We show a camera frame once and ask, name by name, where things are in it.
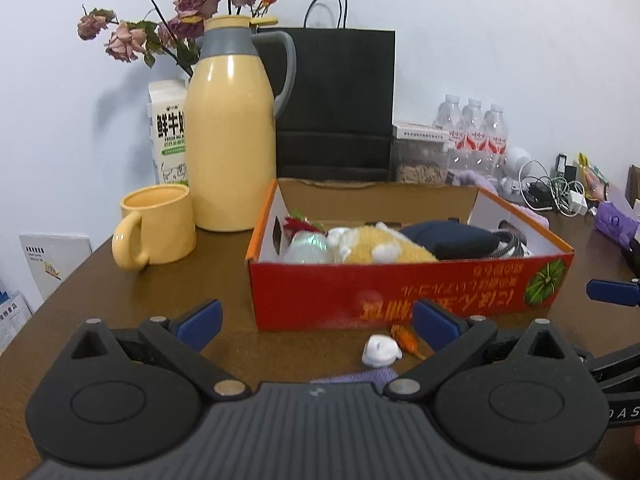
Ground blue white packet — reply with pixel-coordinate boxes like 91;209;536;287
0;290;33;352

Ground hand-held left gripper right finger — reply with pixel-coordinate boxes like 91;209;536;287
382;299;568;403

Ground yellow white plush toy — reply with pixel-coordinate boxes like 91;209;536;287
326;224;440;264

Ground purple bag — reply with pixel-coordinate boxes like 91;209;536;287
595;201;640;248

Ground white booklet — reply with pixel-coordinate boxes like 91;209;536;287
19;233;93;301

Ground iridescent plastic bag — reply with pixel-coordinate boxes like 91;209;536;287
282;231;333;264

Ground black paper bag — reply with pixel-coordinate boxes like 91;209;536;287
255;0;397;183

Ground clear water bottle red label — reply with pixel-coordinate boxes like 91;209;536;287
432;93;463;171
460;97;486;173
482;103;510;177

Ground purple knitted cloth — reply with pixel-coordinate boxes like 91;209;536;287
310;367;398;386

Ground yellow thermos jug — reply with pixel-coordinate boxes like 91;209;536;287
185;15;297;232

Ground yellow mug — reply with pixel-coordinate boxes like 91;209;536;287
111;184;197;271

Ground red green trinket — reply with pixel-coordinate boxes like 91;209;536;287
282;208;326;233

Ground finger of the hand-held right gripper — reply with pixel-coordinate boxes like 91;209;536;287
575;342;640;396
586;277;640;307

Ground yellow snack packet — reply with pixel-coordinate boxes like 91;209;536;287
577;152;611;199

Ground grey braided cable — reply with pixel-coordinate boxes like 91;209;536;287
482;230;526;260

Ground navy zip pouch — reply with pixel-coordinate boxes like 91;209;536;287
400;220;501;261

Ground tangled white cables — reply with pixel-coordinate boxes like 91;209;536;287
517;160;586;216

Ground dried rose bouquet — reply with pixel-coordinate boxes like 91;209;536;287
76;0;281;78

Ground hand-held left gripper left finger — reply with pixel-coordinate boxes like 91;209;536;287
70;299;253;403

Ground small white fan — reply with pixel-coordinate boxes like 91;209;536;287
500;146;534;194

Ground red cardboard box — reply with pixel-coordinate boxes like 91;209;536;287
245;177;576;332

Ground clear food container white lid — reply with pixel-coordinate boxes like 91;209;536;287
391;121;453;185

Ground small orange trinket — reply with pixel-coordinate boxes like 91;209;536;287
390;324;427;361

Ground white milk carton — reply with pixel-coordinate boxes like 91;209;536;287
146;78;190;187

